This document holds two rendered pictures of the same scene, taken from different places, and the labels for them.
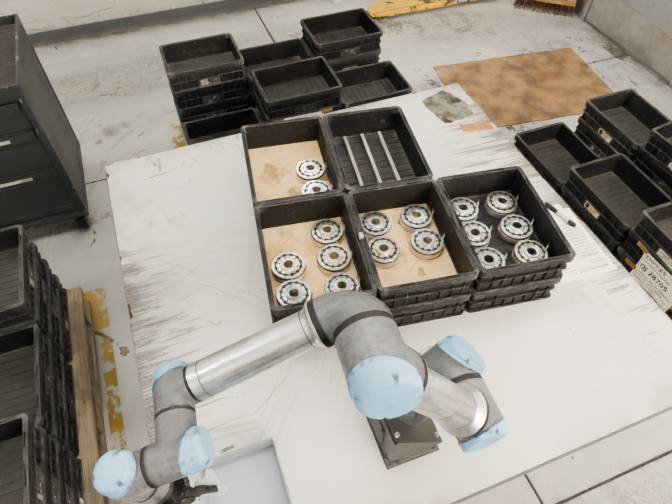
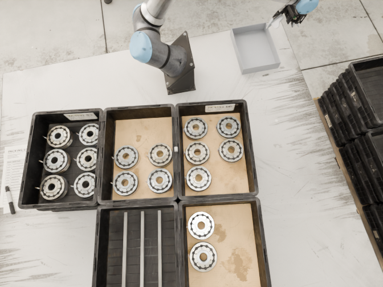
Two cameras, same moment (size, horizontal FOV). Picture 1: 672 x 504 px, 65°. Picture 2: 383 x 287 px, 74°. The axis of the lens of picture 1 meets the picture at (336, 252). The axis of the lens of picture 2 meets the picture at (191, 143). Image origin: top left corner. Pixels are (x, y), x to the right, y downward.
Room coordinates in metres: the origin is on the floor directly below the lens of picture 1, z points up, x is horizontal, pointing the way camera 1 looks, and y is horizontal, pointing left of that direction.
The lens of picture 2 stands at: (1.27, 0.07, 1.88)
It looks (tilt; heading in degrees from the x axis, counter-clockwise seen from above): 71 degrees down; 195
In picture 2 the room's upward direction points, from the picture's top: 6 degrees counter-clockwise
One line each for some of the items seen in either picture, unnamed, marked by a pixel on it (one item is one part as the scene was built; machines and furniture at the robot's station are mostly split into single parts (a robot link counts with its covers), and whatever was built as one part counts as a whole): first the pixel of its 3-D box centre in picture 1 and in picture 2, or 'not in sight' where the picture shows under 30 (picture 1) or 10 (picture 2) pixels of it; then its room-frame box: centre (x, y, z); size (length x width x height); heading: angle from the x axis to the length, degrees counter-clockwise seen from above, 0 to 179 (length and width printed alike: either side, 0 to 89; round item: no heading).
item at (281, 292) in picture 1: (294, 294); (228, 126); (0.84, 0.12, 0.86); 0.10 x 0.10 x 0.01
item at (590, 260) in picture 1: (564, 241); (24, 175); (1.18, -0.81, 0.70); 0.33 x 0.23 x 0.01; 22
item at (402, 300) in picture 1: (407, 243); (141, 155); (1.03, -0.22, 0.87); 0.40 x 0.30 x 0.11; 13
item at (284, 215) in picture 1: (312, 259); (213, 151); (0.96, 0.07, 0.87); 0.40 x 0.30 x 0.11; 13
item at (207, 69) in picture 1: (208, 89); not in sight; (2.55, 0.73, 0.37); 0.40 x 0.30 x 0.45; 112
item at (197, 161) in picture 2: (333, 257); (197, 152); (0.98, 0.01, 0.86); 0.10 x 0.10 x 0.01
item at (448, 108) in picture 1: (447, 105); not in sight; (1.96, -0.49, 0.71); 0.22 x 0.19 x 0.01; 22
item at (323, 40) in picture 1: (340, 61); not in sight; (2.84, -0.02, 0.37); 0.40 x 0.30 x 0.45; 112
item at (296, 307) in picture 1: (311, 248); (214, 147); (0.96, 0.07, 0.92); 0.40 x 0.30 x 0.02; 13
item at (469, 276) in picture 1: (409, 232); (138, 151); (1.03, -0.22, 0.92); 0.40 x 0.30 x 0.02; 13
